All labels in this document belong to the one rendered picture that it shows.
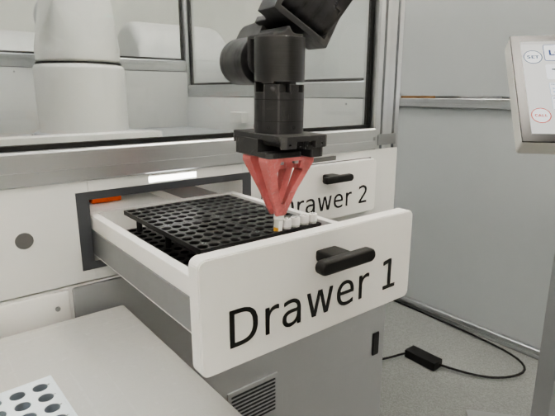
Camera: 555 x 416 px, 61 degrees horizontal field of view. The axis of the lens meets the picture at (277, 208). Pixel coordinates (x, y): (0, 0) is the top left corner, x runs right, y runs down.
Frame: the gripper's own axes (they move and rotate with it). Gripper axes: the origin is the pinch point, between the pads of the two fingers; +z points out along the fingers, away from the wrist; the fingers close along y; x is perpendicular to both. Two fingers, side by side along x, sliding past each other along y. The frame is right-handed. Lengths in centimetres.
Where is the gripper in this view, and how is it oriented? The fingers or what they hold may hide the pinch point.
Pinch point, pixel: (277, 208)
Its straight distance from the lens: 56.8
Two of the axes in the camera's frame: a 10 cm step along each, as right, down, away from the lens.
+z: -0.1, 9.7, 2.5
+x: 8.0, -1.4, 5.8
